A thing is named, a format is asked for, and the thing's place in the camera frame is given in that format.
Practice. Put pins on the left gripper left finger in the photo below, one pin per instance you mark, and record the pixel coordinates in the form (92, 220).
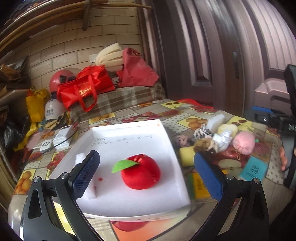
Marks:
(40, 220)

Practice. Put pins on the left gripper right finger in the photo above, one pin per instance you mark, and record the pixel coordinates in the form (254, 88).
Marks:
(251, 221)

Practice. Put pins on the pink plush ball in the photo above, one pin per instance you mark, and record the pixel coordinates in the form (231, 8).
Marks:
(244, 142)

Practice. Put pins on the pale yellow sponge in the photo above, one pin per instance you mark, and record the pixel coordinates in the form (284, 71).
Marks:
(231, 128)

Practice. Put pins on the black white patterned scrunchie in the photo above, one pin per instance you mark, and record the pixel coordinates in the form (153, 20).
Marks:
(202, 132)

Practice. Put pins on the mauve scrunchie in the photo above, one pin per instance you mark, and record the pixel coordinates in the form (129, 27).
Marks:
(182, 140)

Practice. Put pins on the red plush apple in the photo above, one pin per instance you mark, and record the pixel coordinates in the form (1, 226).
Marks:
(138, 172)

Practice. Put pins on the person's hand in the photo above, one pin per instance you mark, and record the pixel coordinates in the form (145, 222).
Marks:
(283, 158)

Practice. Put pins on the yellow green booklet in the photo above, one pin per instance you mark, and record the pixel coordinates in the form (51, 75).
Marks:
(196, 187)

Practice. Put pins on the white foam block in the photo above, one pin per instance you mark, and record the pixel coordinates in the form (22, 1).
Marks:
(214, 123)

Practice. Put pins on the small white charger device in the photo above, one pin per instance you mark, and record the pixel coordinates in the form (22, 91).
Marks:
(46, 145)

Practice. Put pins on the white power bank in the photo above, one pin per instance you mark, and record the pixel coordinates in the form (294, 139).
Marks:
(63, 137)

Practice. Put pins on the red plastic bag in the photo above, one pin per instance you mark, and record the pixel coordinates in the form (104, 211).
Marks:
(193, 102)

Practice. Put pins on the white foam tray box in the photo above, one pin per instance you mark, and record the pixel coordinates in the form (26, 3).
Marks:
(107, 196)

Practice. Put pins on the white helmet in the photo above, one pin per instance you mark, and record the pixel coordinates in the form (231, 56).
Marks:
(54, 109)

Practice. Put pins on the yellow shopping bag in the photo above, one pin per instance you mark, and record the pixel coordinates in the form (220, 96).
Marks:
(36, 101)

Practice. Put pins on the plaid covered bench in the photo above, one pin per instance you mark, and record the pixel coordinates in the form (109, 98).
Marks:
(118, 99)

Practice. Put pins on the pink red helmet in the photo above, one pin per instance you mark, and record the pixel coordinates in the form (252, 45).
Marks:
(60, 77)

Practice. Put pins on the red tote bag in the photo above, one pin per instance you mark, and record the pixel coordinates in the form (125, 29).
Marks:
(89, 83)

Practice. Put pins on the dark red cloth bag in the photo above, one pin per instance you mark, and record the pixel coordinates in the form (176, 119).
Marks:
(135, 72)

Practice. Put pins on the cream foam roll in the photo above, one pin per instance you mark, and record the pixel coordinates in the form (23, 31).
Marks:
(111, 57)

